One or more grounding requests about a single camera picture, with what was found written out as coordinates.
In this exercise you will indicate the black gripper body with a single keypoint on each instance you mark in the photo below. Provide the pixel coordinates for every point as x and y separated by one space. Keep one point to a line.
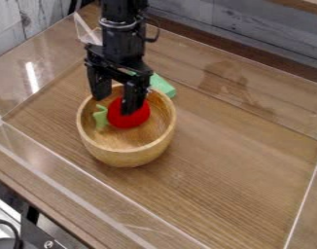
119 56

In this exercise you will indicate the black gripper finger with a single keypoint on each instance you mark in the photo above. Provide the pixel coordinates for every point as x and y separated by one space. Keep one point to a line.
135 90
100 82

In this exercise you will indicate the red plush tomato toy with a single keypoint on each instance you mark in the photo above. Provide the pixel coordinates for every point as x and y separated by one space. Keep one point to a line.
107 115

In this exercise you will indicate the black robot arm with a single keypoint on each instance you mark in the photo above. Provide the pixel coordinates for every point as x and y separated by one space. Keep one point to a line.
123 10

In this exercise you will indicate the green rectangular block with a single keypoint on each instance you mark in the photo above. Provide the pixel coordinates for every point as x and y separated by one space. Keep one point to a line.
157 83

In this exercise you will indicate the wooden bowl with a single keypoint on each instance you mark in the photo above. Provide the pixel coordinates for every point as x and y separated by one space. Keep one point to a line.
127 147

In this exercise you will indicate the clear acrylic corner bracket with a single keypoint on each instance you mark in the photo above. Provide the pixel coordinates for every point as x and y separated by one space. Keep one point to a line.
87 35

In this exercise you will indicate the black table leg bracket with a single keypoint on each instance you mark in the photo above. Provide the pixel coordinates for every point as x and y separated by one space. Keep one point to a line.
32 235

